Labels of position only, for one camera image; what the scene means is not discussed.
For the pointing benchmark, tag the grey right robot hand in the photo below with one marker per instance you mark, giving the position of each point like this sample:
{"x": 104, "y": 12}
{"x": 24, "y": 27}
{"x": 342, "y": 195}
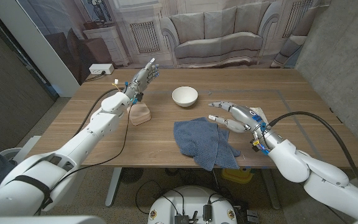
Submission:
{"x": 247, "y": 116}

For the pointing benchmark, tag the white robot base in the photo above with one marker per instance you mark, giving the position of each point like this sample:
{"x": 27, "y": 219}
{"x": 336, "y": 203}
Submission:
{"x": 194, "y": 199}

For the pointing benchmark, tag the black power adapter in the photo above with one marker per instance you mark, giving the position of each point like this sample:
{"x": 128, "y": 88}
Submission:
{"x": 207, "y": 213}

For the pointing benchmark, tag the blue terry towel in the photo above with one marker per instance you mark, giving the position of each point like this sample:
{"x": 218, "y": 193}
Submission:
{"x": 197, "y": 140}

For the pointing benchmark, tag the yellow floor object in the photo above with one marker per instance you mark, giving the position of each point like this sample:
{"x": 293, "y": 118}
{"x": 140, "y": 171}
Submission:
{"x": 236, "y": 175}

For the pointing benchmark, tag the printed living room backdrop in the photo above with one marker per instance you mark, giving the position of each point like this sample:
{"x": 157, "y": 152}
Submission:
{"x": 216, "y": 31}

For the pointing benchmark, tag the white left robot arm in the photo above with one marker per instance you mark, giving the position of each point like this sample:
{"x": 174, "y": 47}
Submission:
{"x": 73, "y": 149}

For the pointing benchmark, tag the black round floor fan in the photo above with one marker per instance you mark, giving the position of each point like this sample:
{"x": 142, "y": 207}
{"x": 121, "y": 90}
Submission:
{"x": 131, "y": 175}

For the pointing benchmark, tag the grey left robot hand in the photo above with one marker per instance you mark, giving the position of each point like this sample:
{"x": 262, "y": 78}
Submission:
{"x": 141, "y": 81}

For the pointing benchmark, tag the black electronics module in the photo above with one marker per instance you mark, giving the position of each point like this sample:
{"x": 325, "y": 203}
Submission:
{"x": 182, "y": 219}

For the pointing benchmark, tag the white table leg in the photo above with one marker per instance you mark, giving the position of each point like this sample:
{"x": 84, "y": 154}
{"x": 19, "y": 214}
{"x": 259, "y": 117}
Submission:
{"x": 113, "y": 189}

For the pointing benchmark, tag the white ceramic bowl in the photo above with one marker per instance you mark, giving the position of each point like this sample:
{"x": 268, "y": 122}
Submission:
{"x": 185, "y": 96}

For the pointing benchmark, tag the white power strip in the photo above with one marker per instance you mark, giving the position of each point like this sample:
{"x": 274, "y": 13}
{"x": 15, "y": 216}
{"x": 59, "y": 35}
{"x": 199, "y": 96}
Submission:
{"x": 101, "y": 68}

